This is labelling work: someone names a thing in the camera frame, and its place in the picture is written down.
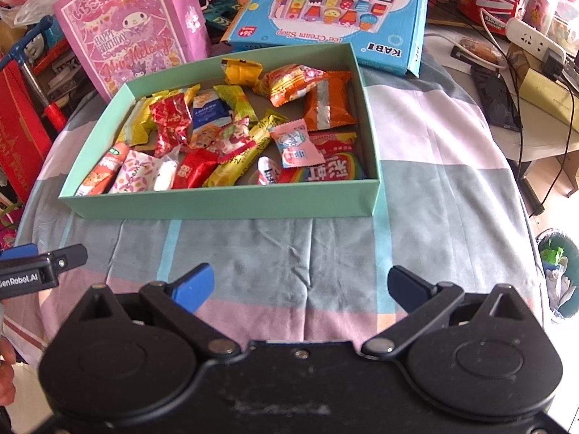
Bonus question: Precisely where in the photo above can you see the white cable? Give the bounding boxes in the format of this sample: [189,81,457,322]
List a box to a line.
[425,18,507,61]

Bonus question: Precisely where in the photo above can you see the yellow-green packet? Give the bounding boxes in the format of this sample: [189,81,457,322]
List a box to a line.
[212,85,259,123]

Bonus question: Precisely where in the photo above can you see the small yellow packet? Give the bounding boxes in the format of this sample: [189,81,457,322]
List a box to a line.
[221,58,263,86]

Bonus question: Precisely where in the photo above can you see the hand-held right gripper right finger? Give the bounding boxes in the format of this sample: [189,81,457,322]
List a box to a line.
[362,266,530,360]

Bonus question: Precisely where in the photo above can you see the trash bin with green liner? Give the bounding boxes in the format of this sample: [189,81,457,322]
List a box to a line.
[536,228,579,324]

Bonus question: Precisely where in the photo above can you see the mint green cardboard box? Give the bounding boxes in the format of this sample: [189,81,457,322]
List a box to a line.
[59,43,381,220]

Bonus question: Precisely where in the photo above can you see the pink cartoon gift bag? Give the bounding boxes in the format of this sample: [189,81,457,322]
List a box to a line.
[52,0,212,102]

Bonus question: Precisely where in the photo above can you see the black cable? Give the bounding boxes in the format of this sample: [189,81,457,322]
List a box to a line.
[509,52,579,215]

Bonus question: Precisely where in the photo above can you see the beige side table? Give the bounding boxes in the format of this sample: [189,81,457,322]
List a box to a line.
[491,22,579,163]

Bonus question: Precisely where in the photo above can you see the black charger plug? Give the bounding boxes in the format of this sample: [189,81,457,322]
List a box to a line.
[540,47,566,80]

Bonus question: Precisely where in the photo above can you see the pink packet with round print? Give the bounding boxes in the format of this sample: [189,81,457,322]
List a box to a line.
[270,118,325,169]

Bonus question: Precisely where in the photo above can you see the yellow wavy striped packet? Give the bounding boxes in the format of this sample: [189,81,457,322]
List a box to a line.
[115,99,155,145]

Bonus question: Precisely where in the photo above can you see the blue toy shop box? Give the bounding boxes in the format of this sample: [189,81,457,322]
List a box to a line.
[224,0,430,77]

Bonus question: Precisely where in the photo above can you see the person's left hand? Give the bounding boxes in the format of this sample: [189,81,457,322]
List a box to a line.
[0,339,16,410]

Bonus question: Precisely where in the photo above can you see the white plastic bag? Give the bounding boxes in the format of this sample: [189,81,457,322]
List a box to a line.
[0,0,68,28]

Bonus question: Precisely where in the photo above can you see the small red packet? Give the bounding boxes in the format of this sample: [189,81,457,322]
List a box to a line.
[172,148,220,190]

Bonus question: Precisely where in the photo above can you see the small white candy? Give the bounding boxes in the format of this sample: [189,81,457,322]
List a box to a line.
[257,156,281,186]

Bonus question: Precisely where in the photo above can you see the pink cherry print packet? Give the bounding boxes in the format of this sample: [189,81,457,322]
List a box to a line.
[215,118,258,163]

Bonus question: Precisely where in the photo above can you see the orange packet with green tip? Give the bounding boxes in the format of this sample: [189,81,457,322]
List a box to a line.
[75,141,130,197]

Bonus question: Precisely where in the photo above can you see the brown bread bun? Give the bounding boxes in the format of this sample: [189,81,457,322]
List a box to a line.
[457,38,503,61]

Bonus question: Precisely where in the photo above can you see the red cardboard box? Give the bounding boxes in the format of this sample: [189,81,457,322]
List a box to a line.
[0,65,52,202]

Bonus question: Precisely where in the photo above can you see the black cardboard box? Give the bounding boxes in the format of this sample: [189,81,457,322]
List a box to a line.
[45,52,86,95]

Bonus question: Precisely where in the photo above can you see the white floral packet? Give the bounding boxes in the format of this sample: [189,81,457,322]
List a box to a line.
[109,149,159,194]

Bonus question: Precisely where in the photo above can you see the orange packet with silver stripe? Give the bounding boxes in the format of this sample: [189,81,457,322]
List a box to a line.
[303,71,358,132]

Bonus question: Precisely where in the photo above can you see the red rainbow candy packet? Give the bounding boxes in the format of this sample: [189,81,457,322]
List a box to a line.
[278,132,367,184]

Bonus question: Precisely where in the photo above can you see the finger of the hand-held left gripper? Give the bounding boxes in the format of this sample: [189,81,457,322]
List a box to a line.
[0,243,39,260]
[47,243,89,272]

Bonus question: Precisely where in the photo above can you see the red foil crinkly packet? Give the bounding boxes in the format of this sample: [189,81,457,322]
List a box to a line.
[148,93,193,158]

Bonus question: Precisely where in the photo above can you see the orange-red printed puffy packet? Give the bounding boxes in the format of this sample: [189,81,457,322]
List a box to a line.
[253,65,326,108]

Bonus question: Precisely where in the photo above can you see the blue dinosaur toy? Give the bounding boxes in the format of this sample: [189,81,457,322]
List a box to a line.
[192,0,254,43]

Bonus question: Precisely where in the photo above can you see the white power strip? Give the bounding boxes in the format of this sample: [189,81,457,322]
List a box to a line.
[506,18,568,61]

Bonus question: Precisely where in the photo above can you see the black phone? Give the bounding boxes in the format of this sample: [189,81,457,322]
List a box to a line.
[470,63,523,133]

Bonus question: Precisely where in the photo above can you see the kick scooter with blue handle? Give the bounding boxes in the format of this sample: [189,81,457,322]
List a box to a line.
[0,16,68,132]

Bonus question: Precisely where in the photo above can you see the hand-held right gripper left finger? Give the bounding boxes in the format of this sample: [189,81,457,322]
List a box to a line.
[61,262,242,362]

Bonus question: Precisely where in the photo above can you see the clear packet with white cake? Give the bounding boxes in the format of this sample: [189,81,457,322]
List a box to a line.
[153,147,182,191]

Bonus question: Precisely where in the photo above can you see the blue and white packet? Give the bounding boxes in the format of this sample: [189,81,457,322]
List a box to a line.
[192,92,233,143]

